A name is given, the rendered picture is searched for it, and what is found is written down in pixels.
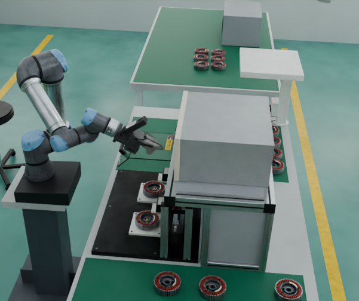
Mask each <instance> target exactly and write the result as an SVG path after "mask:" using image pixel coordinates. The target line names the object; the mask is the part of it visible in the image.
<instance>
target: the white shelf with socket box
mask: <svg viewBox="0 0 359 301"><path fill-rule="evenodd" d="M240 78H259V79H279V80H281V87H280V95H279V99H278V97H271V104H270V105H269V107H270V113H271V116H276V118H275V119H274V120H273V121H271V122H273V124H275V125H277V126H280V127H285V126H287V125H288V124H289V122H288V120H287V113H288V108H289V101H290V94H291V89H292V82H293V81H303V79H304V74H303V70H302V65H301V63H300V58H299V55H298V52H297V51H292V50H272V49H260V48H240Z"/></svg>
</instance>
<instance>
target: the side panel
mask: <svg viewBox="0 0 359 301"><path fill-rule="evenodd" d="M273 221H274V214H271V213H258V212H249V211H234V210H218V209H210V208H205V209H204V220H203V230H202V247H201V266H200V267H203V266H205V267H206V268H220V269H235V270H242V271H256V272H261V271H263V272H265V271H266V264H267V259H268V252H269V245H270V240H271V233H272V226H273Z"/></svg>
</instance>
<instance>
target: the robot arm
mask: <svg viewBox="0 0 359 301"><path fill-rule="evenodd" d="M67 71H68V66H67V62H66V59H65V58H64V56H63V54H62V53H61V52H60V51H59V50H57V49H53V50H48V51H44V52H42V53H38V54H35V55H32V56H27V57H25V58H24V59H23V60H22V61H21V62H20V63H19V65H18V67H17V71H16V78H17V83H18V85H19V87H20V89H21V90H22V92H25V93H26V94H27V96H28V98H29V100H30V101H31V102H32V104H33V106H34V108H35V109H36V111H37V113H38V114H39V116H40V117H41V119H42V121H43V122H44V124H45V126H46V130H45V131H42V130H31V131H28V132H27V133H25V134H24V135H23V137H22V139H21V143H22V149H23V154H24V158H25V161H26V165H25V169H24V175H25V178H26V179H28V180H29V181H31V182H42V181H45V180H48V179H49V178H51V177H52V176H53V175H54V173H55V169H54V165H53V163H52V162H51V161H50V159H49V157H48V154H49V153H52V152H54V151H55V152H63V151H66V150H68V149H70V148H72V147H74V146H77V145H80V144H82V143H85V142H86V143H92V142H94V141H95V140H96V139H97V138H98V136H99V133H100V132H101V133H103V134H105V135H107V136H110V137H113V142H114V143H115V142H116V141H117V142H120V143H122V144H123V145H124V149H125V150H127V151H129V152H131V153H133V154H136V152H137V151H138V150H139V148H140V145H141V146H142V147H143V148H145V149H146V153H147V154H148V155H150V154H152V153H153V152H154V151H155V150H156V149H158V150H163V146H162V145H161V144H160V143H159V141H158V140H156V139H155V138H154V137H153V136H151V135H150V134H149V133H147V132H145V131H142V130H140V129H139V128H140V127H142V126H144V125H146V123H147V121H148V119H147V117H145V116H143V117H141V118H139V119H137V120H135V121H133V122H131V123H130V124H128V125H126V126H124V127H123V128H122V126H123V124H122V123H119V121H117V120H115V119H113V118H111V117H109V116H106V115H104V114H102V113H100V112H98V111H96V110H94V109H91V108H87V109H86V110H85V112H84V114H83V117H82V119H81V123H82V124H83V125H80V126H78V127H75V128H73V126H72V124H71V123H70V122H68V121H67V120H66V116H65V106H64V101H63V92H62V81H63V79H64V73H66V72H67ZM41 83H43V87H44V88H43V87H42V86H41Z"/></svg>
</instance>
